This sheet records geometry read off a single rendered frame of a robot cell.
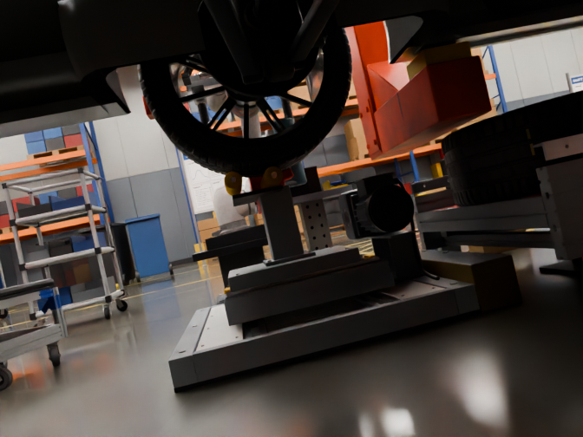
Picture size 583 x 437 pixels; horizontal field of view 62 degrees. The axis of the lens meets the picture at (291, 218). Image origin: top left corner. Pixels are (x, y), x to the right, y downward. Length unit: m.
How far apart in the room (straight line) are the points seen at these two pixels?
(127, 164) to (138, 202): 0.99
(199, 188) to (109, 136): 5.43
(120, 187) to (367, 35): 11.05
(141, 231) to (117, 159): 5.32
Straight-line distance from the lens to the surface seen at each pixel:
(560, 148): 1.25
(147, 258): 7.67
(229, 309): 1.41
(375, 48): 1.99
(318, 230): 2.13
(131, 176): 12.67
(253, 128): 2.65
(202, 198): 7.86
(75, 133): 11.96
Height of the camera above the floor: 0.33
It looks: 1 degrees up
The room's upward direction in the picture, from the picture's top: 13 degrees counter-clockwise
